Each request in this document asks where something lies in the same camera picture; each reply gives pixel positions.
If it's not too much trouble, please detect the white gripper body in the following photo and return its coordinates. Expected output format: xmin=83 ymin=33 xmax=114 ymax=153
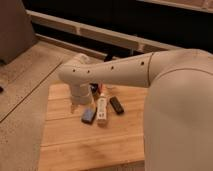
xmin=69 ymin=84 xmax=92 ymax=105

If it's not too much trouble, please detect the red pepper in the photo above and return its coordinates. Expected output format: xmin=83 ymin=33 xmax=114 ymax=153
xmin=100 ymin=84 xmax=103 ymax=93

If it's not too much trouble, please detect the dark ceramic bowl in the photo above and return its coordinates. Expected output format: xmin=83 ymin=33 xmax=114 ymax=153
xmin=90 ymin=83 xmax=99 ymax=94

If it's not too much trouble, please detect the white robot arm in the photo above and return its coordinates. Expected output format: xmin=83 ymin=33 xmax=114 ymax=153
xmin=59 ymin=49 xmax=213 ymax=171

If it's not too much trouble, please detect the blue sponge block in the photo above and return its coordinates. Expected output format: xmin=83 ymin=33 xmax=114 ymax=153
xmin=81 ymin=108 xmax=96 ymax=124

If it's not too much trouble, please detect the white bottle with label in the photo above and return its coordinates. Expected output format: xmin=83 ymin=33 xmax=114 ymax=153
xmin=97 ymin=93 xmax=107 ymax=126

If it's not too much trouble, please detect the black rectangular block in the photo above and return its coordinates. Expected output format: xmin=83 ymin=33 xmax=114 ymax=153
xmin=110 ymin=97 xmax=124 ymax=114

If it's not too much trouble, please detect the wooden board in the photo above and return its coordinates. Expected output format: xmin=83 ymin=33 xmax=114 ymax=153
xmin=38 ymin=84 xmax=147 ymax=171

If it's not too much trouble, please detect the grey cabinet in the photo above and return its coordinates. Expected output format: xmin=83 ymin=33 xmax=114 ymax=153
xmin=0 ymin=0 xmax=37 ymax=63

